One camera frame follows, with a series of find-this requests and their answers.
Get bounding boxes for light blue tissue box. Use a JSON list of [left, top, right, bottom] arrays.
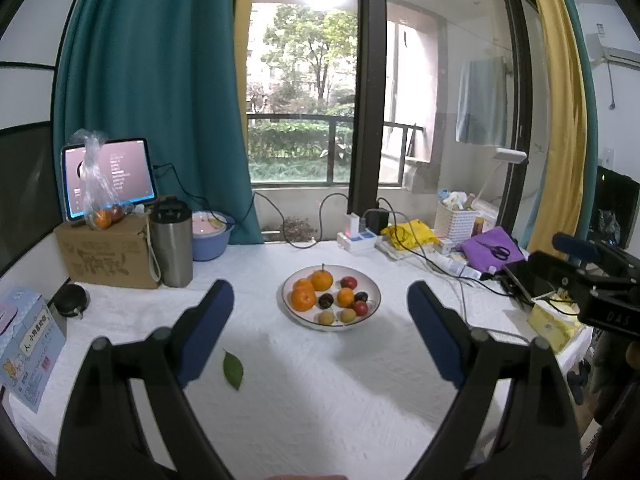
[[0, 286, 67, 415]]

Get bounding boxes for teal curtain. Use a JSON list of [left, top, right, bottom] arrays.
[[52, 0, 264, 246], [550, 0, 601, 176]]

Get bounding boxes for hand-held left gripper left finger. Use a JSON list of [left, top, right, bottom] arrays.
[[56, 279, 236, 480]]

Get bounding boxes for black monitor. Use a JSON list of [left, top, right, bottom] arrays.
[[595, 165, 640, 251]]

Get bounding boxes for green leaf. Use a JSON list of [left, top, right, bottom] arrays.
[[222, 350, 245, 391]]

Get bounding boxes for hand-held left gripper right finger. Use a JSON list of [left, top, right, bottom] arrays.
[[406, 280, 585, 480]]

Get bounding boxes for yellow plastic bag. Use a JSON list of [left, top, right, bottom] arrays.
[[381, 221, 441, 253]]

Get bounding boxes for white desk lamp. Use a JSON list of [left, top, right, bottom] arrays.
[[472, 147, 528, 211]]

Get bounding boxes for black round pouch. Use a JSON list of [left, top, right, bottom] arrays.
[[52, 284, 92, 318]]

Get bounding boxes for stainless steel tumbler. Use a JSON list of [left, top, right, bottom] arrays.
[[148, 197, 195, 288]]

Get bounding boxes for white plate with dark rim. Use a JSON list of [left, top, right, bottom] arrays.
[[281, 265, 382, 333]]

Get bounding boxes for balcony railing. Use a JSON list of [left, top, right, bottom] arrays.
[[247, 114, 356, 183]]

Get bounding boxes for white power strip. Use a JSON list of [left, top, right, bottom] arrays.
[[336, 230, 377, 252]]

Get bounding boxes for black scissors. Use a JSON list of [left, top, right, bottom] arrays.
[[476, 240, 512, 261]]

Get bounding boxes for blue bowl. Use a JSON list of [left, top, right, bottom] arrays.
[[191, 210, 236, 262]]

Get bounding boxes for clear plastic bag with oranges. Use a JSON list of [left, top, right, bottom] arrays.
[[70, 129, 136, 232]]

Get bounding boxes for black cable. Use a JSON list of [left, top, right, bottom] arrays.
[[150, 162, 256, 223], [372, 197, 511, 297], [252, 190, 353, 250]]

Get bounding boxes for purple cloth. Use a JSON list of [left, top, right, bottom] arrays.
[[459, 226, 528, 273]]

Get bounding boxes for black window frame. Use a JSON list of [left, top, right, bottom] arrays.
[[350, 0, 388, 221]]

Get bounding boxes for tablet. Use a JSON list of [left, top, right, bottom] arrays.
[[61, 137, 159, 222]]

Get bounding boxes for black flat device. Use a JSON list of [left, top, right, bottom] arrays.
[[502, 259, 556, 306]]

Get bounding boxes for grey cable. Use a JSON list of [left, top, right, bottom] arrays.
[[457, 280, 533, 346]]

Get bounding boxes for light blue towel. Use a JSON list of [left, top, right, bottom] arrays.
[[455, 57, 510, 147]]

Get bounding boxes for white air conditioner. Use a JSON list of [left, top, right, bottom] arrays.
[[585, 34, 640, 71]]

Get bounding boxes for white plastic packet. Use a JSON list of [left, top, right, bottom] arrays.
[[432, 252, 481, 278]]

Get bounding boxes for large orange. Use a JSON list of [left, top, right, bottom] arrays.
[[290, 288, 317, 311]]

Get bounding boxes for white woven basket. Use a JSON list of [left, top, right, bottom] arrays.
[[434, 201, 478, 245]]

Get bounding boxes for yellow tissue pack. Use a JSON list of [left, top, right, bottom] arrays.
[[526, 295, 586, 356]]

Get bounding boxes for orange with stem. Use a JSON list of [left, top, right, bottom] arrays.
[[311, 264, 334, 292]]

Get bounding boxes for yellow curtain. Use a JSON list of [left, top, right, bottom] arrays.
[[232, 0, 262, 126], [520, 0, 590, 256]]

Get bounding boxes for cardboard box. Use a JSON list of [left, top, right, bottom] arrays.
[[54, 212, 162, 290]]

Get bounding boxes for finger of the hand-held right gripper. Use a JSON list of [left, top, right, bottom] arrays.
[[552, 232, 640, 281], [528, 251, 622, 312]]

